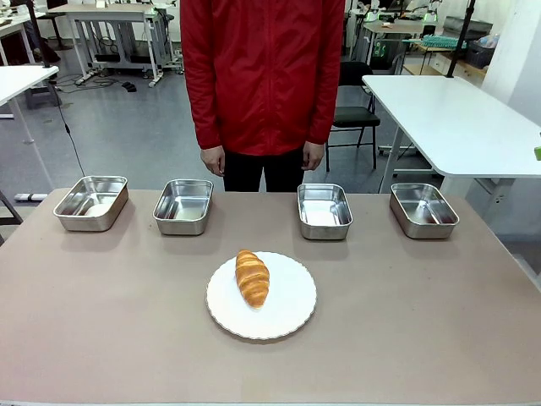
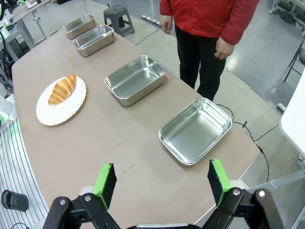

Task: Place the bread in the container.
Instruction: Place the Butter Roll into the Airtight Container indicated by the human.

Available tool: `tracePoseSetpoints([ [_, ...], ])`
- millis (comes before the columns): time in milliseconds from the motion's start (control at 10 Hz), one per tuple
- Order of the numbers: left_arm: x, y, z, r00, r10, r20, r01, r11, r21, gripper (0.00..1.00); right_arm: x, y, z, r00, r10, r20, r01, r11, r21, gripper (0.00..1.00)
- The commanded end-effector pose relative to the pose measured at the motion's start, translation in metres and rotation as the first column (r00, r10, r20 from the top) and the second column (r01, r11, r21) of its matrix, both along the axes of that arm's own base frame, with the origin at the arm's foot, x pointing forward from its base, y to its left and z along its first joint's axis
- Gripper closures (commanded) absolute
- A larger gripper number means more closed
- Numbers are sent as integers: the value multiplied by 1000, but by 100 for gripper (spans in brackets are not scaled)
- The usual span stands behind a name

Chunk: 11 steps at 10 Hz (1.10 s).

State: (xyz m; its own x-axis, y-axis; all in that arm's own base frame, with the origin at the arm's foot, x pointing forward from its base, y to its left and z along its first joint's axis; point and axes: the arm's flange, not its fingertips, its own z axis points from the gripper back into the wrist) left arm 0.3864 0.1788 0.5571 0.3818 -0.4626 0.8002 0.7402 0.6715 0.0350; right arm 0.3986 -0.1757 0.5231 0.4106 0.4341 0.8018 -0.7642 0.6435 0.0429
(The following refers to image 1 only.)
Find person's right hand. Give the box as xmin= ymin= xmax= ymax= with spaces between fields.
xmin=199 ymin=144 xmax=226 ymax=178

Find person's left hand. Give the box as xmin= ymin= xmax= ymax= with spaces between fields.
xmin=302 ymin=142 xmax=326 ymax=172

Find person's left forearm red sleeve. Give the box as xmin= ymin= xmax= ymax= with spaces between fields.
xmin=303 ymin=80 xmax=341 ymax=147

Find person's right forearm red sleeve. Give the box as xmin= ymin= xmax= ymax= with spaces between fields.
xmin=185 ymin=80 xmax=224 ymax=150

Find steel rectangular container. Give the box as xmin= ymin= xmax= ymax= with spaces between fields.
xmin=389 ymin=182 xmax=461 ymax=241
xmin=296 ymin=182 xmax=354 ymax=242
xmin=151 ymin=178 xmax=216 ymax=237
xmin=52 ymin=175 xmax=129 ymax=233

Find golden croissant bread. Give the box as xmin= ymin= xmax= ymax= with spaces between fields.
xmin=234 ymin=249 xmax=271 ymax=310

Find black trousers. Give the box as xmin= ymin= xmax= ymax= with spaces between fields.
xmin=221 ymin=145 xmax=306 ymax=194

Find black folding chair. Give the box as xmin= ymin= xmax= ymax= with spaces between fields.
xmin=325 ymin=60 xmax=382 ymax=173

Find red jacket torso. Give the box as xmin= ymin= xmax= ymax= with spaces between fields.
xmin=178 ymin=0 xmax=347 ymax=157

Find large white table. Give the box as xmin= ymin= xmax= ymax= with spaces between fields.
xmin=361 ymin=74 xmax=541 ymax=217

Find white scalloped plate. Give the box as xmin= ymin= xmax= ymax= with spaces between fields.
xmin=205 ymin=250 xmax=319 ymax=341

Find grey background workbench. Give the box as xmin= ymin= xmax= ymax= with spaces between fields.
xmin=362 ymin=19 xmax=425 ymax=65

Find green crate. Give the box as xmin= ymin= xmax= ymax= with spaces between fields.
xmin=421 ymin=34 xmax=461 ymax=49

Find black mesh basket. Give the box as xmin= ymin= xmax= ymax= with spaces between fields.
xmin=466 ymin=35 xmax=496 ymax=69

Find small white table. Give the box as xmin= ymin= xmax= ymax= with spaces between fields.
xmin=0 ymin=64 xmax=60 ymax=191

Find black clamp pole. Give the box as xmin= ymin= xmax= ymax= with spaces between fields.
xmin=10 ymin=0 xmax=61 ymax=69

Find thin black hanging cable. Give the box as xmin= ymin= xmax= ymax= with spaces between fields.
xmin=49 ymin=79 xmax=87 ymax=178

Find black camera pole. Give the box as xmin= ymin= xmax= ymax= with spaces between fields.
xmin=445 ymin=0 xmax=478 ymax=80

